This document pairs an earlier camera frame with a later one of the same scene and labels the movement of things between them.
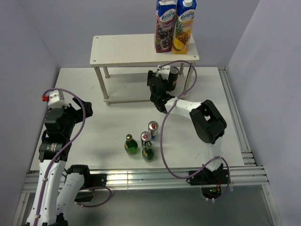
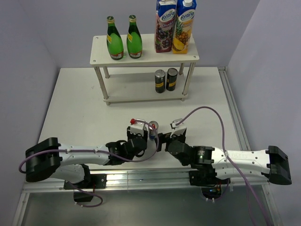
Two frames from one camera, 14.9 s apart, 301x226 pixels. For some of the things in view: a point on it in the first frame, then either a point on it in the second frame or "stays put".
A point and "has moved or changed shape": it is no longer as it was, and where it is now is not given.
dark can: [172, 77] stays put
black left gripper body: [73, 116] to [130, 135]
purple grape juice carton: [165, 20] stays put
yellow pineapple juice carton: [183, 26] stays put
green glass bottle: [131, 146] has moved or changed shape
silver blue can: [153, 128] stays put
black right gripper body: [150, 75] to [182, 137]
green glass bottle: [148, 152] to [134, 39]
